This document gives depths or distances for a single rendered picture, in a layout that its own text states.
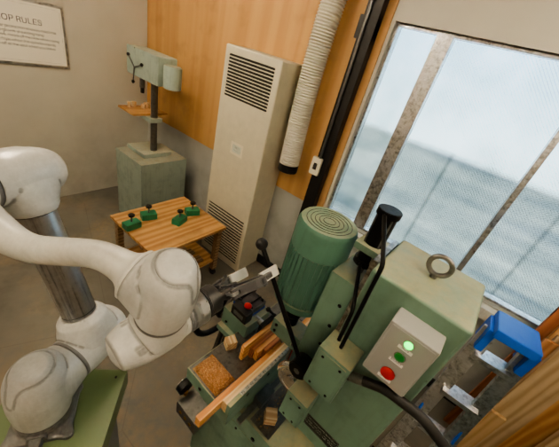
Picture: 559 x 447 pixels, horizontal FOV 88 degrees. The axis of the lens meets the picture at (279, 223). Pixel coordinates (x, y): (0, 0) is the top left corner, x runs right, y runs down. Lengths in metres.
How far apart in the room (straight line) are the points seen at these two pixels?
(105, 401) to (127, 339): 0.72
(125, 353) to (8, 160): 0.57
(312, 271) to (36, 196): 0.76
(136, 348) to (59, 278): 0.52
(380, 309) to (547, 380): 1.50
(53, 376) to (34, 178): 0.56
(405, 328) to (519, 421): 1.70
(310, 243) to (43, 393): 0.86
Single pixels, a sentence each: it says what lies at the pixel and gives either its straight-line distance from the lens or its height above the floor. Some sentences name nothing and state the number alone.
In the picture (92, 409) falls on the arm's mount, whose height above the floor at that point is 0.69.
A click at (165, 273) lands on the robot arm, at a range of 0.50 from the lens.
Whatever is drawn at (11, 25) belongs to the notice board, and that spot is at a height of 1.52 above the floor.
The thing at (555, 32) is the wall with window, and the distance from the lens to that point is 2.00.
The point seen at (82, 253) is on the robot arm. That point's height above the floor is 1.49.
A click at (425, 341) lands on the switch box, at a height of 1.48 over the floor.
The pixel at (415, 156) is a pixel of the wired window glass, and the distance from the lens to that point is 2.11.
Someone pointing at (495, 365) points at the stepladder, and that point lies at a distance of 1.62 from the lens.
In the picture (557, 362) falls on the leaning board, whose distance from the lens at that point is 2.08.
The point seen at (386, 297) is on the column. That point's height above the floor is 1.48.
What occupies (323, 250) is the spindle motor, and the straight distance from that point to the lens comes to 0.78.
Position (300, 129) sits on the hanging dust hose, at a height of 1.42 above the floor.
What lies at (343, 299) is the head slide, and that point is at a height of 1.36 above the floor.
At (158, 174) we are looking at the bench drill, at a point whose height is 0.59.
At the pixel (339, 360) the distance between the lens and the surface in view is 0.77.
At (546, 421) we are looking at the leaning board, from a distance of 2.34.
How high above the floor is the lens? 1.89
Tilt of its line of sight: 31 degrees down
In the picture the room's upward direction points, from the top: 16 degrees clockwise
